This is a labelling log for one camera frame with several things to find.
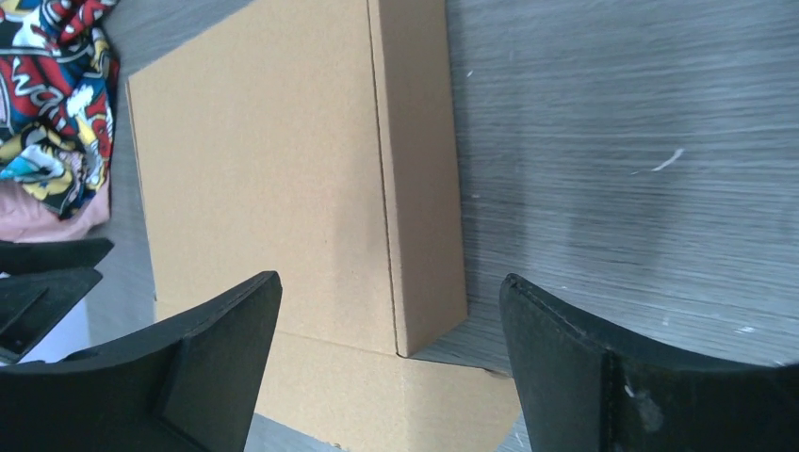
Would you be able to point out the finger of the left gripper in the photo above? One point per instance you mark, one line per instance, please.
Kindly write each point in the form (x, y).
(28, 258)
(32, 305)

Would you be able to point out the brown cardboard box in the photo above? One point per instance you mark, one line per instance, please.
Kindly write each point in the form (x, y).
(316, 139)

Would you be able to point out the colourful comic print shorts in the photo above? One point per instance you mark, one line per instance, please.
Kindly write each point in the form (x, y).
(59, 79)

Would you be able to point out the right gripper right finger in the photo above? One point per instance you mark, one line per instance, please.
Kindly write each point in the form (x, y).
(586, 384)

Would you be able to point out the pink shorts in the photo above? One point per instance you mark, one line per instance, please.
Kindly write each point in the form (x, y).
(44, 218)

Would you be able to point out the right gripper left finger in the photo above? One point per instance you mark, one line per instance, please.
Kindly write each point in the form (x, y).
(186, 383)

